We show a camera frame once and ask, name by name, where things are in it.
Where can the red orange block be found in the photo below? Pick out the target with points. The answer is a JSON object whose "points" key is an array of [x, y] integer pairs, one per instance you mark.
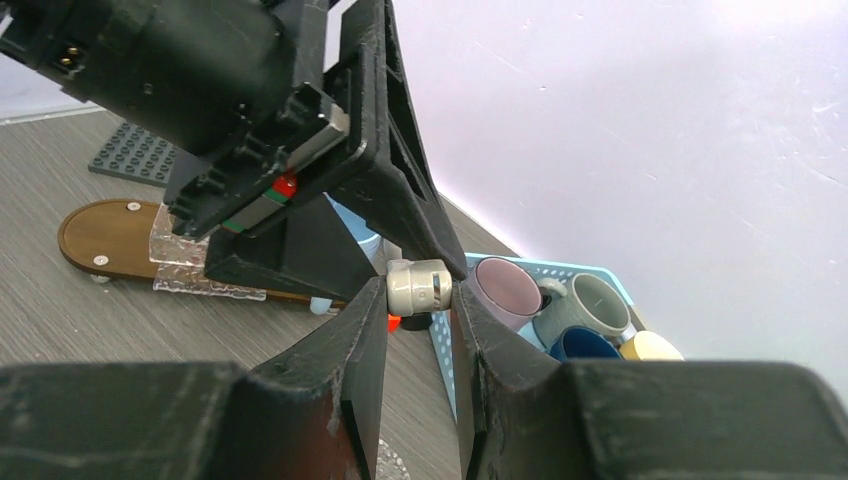
{"points": [[393, 323]]}

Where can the brown wooden oval tray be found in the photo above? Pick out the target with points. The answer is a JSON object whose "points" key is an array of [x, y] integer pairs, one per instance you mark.
{"points": [[109, 240]]}

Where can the grey building baseplate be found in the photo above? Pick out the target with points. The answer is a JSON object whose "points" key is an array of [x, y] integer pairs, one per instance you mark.
{"points": [[134, 154]]}

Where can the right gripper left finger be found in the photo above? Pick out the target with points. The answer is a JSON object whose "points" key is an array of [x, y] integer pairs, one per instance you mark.
{"points": [[311, 412]]}

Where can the light blue mug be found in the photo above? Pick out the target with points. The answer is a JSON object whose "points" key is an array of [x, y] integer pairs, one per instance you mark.
{"points": [[368, 240]]}

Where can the clear textured oval tray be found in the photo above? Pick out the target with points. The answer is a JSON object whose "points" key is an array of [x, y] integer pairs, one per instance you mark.
{"points": [[389, 465]]}

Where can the dark blue mug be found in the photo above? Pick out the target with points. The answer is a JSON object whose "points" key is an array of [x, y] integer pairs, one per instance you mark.
{"points": [[582, 343]]}

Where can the mauve mug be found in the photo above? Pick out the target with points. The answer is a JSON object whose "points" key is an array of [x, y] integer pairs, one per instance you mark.
{"points": [[506, 290]]}

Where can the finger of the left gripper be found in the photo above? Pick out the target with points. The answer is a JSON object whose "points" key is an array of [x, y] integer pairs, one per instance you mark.
{"points": [[381, 172], [310, 253]]}

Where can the black microphone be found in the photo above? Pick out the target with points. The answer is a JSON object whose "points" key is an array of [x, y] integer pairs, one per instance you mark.
{"points": [[416, 322]]}

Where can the yellow mug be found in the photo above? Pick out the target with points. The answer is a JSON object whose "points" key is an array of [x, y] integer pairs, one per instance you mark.
{"points": [[649, 346]]}

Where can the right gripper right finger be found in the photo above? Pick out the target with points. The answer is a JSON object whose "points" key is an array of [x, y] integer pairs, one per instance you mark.
{"points": [[534, 417]]}

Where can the clear acrylic toothbrush holder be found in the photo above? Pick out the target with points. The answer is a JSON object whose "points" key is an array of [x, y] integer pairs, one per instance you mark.
{"points": [[180, 264]]}

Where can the light blue plastic basket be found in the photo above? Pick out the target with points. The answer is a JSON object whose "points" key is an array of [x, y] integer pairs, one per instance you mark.
{"points": [[455, 335]]}

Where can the grey mug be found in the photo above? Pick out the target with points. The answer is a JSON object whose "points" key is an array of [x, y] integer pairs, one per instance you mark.
{"points": [[583, 300]]}

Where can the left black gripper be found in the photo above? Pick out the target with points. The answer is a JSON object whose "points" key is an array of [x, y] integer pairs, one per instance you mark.
{"points": [[236, 84]]}

